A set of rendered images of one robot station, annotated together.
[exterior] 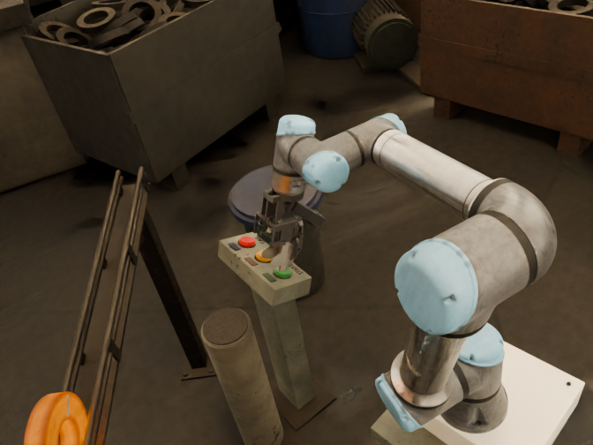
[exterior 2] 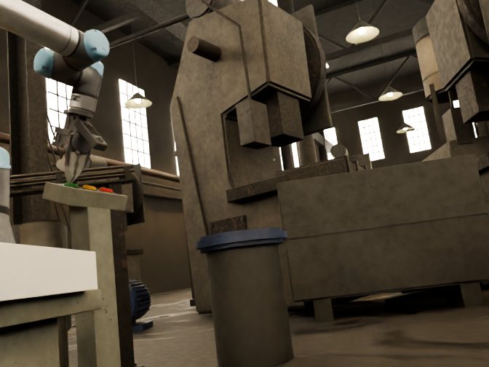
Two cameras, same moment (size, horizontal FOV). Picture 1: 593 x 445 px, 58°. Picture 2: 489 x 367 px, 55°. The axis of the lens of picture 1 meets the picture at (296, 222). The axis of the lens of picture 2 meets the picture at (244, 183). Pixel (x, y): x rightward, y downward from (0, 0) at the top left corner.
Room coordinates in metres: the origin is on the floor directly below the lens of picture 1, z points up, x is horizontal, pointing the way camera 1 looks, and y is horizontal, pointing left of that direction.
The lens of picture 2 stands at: (0.54, -1.32, 0.30)
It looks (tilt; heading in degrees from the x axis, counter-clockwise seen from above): 11 degrees up; 55
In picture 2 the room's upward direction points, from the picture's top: 7 degrees counter-clockwise
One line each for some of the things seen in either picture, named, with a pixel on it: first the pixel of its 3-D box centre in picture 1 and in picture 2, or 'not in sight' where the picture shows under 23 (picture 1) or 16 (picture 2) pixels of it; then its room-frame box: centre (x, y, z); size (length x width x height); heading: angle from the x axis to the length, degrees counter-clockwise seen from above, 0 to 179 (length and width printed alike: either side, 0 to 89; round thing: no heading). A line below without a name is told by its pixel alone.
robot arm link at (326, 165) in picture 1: (326, 161); (61, 65); (0.85, -0.08, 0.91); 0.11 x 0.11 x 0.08; 22
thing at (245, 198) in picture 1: (283, 237); (248, 296); (1.46, 0.05, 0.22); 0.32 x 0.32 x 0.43
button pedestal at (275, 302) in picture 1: (282, 333); (94, 286); (0.95, 0.09, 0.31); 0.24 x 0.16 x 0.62; 32
